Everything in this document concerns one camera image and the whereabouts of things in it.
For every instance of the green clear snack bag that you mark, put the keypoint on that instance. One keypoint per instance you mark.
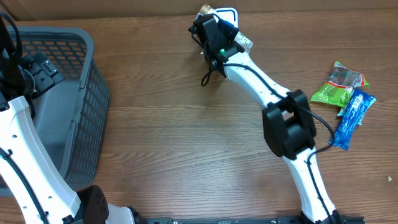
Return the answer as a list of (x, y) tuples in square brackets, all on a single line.
[(339, 86)]

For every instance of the grey plastic mesh basket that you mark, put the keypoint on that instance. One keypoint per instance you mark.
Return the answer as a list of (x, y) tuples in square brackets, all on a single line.
[(69, 118)]

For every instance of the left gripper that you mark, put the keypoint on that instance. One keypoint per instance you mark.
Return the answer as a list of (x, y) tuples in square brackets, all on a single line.
[(43, 70)]

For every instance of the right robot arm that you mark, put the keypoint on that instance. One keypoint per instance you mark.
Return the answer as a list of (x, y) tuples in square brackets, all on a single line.
[(288, 122)]

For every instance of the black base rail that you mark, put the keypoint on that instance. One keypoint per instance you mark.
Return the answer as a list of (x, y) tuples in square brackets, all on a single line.
[(279, 220)]

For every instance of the blue snack packet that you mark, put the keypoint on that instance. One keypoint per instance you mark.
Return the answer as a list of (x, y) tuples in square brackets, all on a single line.
[(352, 116)]

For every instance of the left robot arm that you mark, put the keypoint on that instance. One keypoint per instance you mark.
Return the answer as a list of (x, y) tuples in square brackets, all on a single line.
[(29, 173)]

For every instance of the white barcode scanner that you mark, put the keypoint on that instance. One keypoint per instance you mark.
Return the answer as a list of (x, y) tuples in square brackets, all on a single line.
[(228, 14)]

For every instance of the white tube with gold cap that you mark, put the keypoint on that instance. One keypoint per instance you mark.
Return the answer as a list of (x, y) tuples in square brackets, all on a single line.
[(240, 38)]

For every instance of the teal white snack packet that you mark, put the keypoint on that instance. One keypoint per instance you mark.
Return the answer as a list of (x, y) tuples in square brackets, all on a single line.
[(341, 113)]

